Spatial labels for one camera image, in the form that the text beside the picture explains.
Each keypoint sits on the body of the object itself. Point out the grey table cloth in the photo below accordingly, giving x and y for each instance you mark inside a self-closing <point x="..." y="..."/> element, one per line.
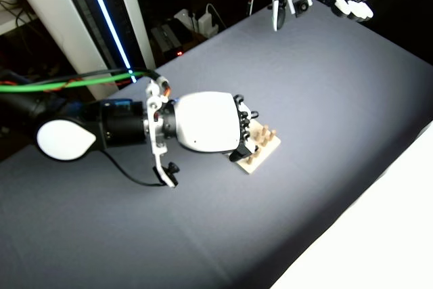
<point x="236" y="218"/>

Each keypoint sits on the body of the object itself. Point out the wooden peg block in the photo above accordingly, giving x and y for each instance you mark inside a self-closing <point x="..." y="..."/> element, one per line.
<point x="267" y="145"/>

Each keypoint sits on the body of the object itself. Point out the white power adapter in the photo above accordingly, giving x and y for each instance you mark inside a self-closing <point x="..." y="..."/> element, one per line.
<point x="207" y="23"/>

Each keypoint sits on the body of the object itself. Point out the white power strip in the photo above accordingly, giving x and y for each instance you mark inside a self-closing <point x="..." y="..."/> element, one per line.
<point x="185" y="18"/>

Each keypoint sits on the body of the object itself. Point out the black box with red light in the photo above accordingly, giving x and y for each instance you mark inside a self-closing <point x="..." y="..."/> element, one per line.
<point x="167" y="40"/>

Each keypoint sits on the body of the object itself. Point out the white column with light strip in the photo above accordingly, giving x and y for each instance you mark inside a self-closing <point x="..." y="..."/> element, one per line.
<point x="78" y="21"/>

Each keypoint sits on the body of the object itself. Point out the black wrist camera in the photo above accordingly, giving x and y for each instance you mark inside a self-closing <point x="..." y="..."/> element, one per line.
<point x="301" y="4"/>

